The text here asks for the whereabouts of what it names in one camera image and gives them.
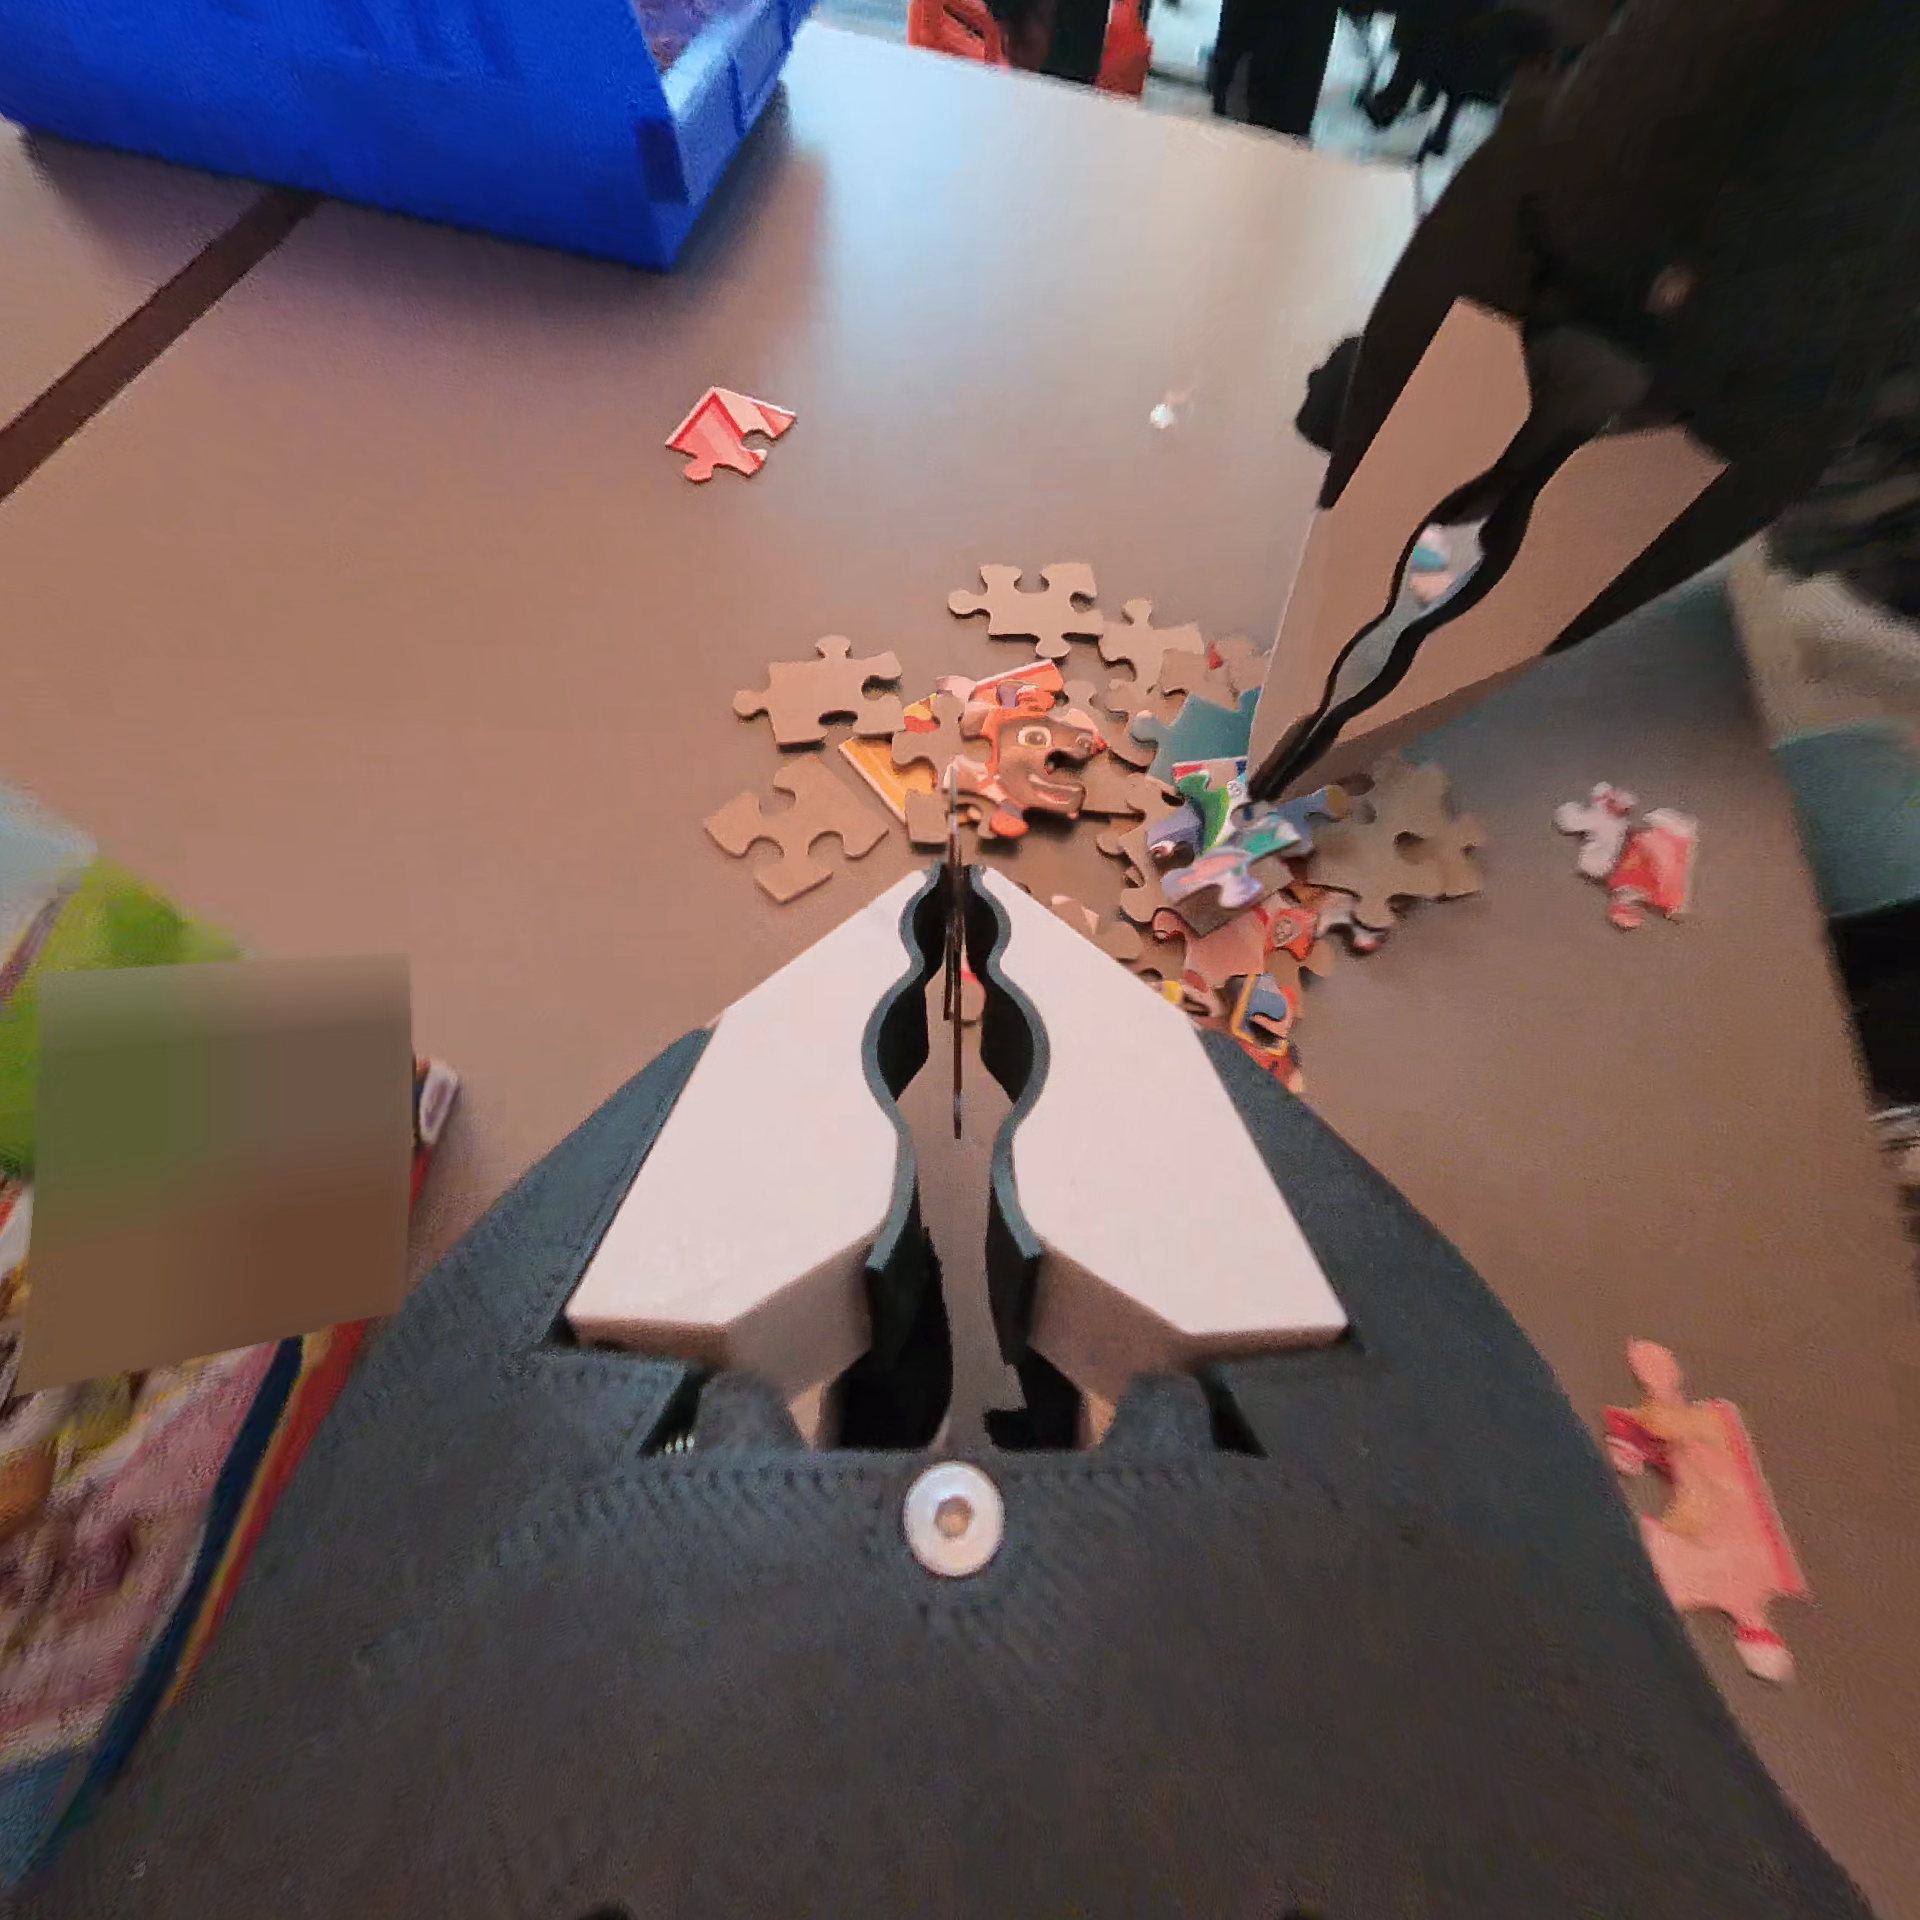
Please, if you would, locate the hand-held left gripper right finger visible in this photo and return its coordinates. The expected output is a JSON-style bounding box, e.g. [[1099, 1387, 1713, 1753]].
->
[[971, 866, 1351, 1449]]

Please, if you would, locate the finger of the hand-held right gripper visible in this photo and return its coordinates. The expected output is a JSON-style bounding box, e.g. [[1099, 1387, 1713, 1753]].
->
[[1271, 433, 1730, 798], [1246, 298, 1536, 785]]

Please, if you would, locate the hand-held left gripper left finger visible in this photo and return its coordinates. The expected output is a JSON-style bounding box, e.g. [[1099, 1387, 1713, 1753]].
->
[[567, 866, 963, 1449]]

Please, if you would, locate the colourful cardboard puzzle box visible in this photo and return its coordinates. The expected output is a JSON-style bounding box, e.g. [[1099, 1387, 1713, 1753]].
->
[[0, 786, 459, 1862]]

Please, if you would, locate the red dog face puzzle piece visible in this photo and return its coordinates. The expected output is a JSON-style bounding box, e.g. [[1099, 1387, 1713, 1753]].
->
[[960, 681, 1098, 841]]

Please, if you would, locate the white and red puzzle piece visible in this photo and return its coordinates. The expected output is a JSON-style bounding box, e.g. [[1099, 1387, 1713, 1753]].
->
[[1553, 779, 1703, 932]]

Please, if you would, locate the red pink striped puzzle piece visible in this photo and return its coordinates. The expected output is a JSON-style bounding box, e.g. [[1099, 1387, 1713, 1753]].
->
[[664, 385, 799, 485]]

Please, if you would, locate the grey mesh office chair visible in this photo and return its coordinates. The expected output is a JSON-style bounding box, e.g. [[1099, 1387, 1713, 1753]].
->
[[1726, 540, 1920, 924]]

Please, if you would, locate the red tool box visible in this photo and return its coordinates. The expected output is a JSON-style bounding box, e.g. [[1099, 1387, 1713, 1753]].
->
[[904, 0, 1158, 96]]

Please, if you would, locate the pile of puzzle pieces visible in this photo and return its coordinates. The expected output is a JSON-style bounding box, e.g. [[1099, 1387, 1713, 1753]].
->
[[705, 562, 1490, 1088]]

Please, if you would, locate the blue plastic bin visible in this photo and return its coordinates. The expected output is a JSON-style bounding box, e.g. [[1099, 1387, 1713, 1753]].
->
[[0, 0, 820, 272]]

